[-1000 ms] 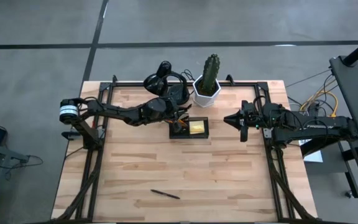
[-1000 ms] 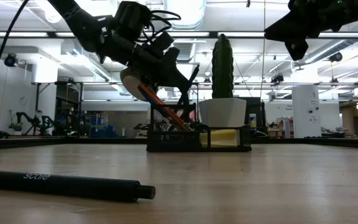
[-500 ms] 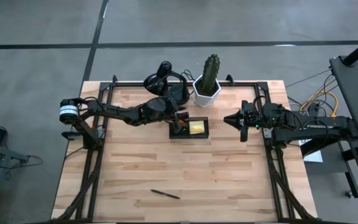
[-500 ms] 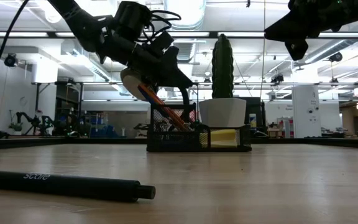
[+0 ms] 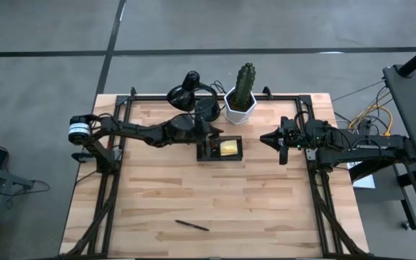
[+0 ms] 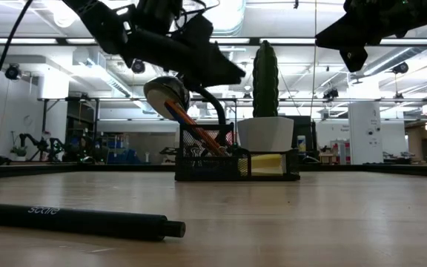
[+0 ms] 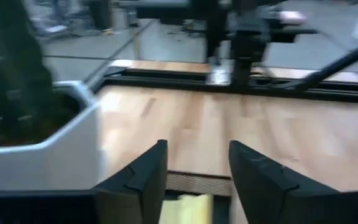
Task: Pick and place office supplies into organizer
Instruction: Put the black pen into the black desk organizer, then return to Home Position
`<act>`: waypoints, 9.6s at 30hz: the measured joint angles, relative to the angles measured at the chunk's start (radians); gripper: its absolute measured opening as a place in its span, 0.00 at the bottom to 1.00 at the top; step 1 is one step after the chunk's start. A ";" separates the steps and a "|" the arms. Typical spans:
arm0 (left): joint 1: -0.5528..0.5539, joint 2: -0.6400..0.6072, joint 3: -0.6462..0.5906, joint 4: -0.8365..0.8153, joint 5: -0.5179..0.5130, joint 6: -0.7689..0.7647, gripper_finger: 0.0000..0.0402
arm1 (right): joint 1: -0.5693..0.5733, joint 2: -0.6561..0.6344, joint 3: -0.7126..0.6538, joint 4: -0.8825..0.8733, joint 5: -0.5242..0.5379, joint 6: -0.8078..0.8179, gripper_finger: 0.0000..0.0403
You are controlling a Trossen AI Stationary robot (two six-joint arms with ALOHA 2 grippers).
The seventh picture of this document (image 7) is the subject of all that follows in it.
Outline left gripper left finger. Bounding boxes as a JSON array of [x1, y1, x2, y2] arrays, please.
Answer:
[[92, 139, 169, 224]]

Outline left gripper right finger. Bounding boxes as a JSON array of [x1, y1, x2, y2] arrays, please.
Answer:
[[227, 139, 358, 224]]

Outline yellow sticky note pad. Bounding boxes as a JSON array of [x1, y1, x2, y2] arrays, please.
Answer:
[[159, 194, 214, 224]]

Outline white hexagonal plant pot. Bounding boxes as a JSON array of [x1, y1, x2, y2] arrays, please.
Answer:
[[0, 80, 107, 191]]

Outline brown potting soil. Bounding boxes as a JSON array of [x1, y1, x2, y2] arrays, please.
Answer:
[[0, 90, 82, 147]]

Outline green cactus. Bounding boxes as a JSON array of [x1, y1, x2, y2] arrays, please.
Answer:
[[0, 0, 55, 125]]

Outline black aluminium table frame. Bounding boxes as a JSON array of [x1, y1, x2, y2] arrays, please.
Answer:
[[90, 37, 358, 105]]

